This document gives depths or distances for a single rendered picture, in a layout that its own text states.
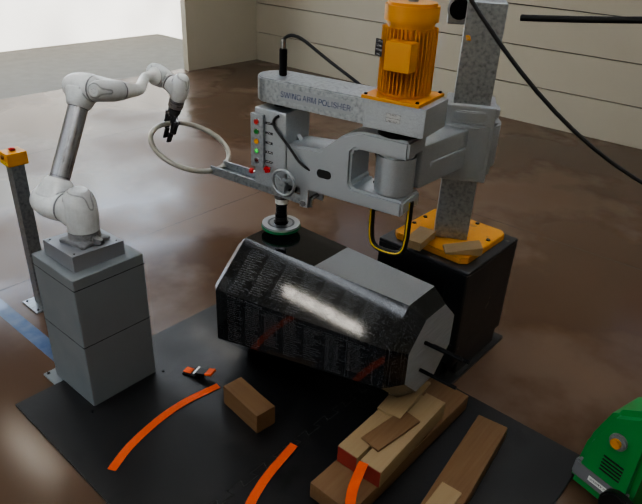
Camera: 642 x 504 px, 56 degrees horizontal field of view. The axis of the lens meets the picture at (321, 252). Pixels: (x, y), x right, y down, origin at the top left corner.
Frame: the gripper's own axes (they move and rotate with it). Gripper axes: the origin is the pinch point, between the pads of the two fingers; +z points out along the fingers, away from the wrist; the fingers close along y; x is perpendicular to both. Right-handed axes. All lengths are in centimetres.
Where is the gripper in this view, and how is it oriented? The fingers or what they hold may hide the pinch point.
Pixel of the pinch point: (168, 135)
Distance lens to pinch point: 391.3
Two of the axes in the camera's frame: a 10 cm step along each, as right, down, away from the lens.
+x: 7.1, -2.2, 6.7
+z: -3.6, 7.0, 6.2
